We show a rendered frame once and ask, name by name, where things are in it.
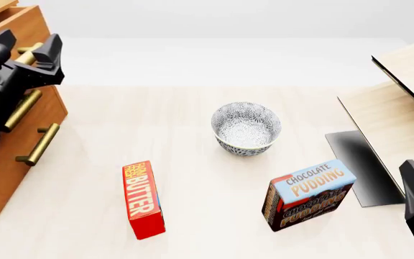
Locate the red butter box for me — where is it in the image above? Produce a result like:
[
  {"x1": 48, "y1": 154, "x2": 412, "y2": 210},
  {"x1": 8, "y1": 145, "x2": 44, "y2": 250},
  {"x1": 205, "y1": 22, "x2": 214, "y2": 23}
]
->
[{"x1": 121, "y1": 160, "x2": 167, "y2": 241}]

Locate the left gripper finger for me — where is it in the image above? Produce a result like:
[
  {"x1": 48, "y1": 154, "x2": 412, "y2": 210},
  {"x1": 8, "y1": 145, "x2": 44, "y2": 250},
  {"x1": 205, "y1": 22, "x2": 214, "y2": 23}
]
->
[
  {"x1": 33, "y1": 33, "x2": 64, "y2": 73},
  {"x1": 0, "y1": 29, "x2": 17, "y2": 52}
]

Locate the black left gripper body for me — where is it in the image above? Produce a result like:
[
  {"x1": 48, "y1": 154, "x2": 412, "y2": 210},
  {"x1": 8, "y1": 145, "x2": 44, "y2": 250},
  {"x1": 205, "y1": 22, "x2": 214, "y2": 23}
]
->
[{"x1": 0, "y1": 60, "x2": 65, "y2": 94}]

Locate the closed wooden drawer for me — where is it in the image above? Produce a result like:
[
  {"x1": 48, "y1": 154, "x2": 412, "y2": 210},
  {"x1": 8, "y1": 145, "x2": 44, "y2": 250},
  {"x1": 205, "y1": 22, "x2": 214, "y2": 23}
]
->
[
  {"x1": 0, "y1": 85, "x2": 56, "y2": 202},
  {"x1": 0, "y1": 86, "x2": 68, "y2": 227}
]

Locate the brass handle of open drawer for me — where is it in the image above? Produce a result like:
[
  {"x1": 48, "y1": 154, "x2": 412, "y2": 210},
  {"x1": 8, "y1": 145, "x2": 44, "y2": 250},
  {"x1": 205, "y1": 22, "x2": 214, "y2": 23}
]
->
[{"x1": 14, "y1": 42, "x2": 45, "y2": 65}]

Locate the pale wood panel stand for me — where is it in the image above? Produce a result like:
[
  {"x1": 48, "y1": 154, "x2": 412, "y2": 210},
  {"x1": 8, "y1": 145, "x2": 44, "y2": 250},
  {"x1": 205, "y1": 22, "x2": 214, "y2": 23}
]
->
[{"x1": 324, "y1": 35, "x2": 414, "y2": 209}]

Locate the chocolate pudding box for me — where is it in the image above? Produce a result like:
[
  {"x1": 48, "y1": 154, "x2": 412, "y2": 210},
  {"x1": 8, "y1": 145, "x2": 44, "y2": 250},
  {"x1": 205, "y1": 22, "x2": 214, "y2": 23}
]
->
[{"x1": 261, "y1": 158, "x2": 358, "y2": 233}]

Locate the grey patterned bowl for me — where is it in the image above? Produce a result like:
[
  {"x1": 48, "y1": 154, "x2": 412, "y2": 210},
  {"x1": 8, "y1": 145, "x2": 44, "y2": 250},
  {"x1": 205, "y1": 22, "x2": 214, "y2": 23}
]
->
[{"x1": 211, "y1": 101, "x2": 282, "y2": 158}]

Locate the open wooden drawer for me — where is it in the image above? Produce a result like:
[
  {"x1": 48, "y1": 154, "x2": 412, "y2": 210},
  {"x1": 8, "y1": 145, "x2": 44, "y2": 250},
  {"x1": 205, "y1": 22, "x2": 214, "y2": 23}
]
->
[{"x1": 0, "y1": 4, "x2": 54, "y2": 68}]

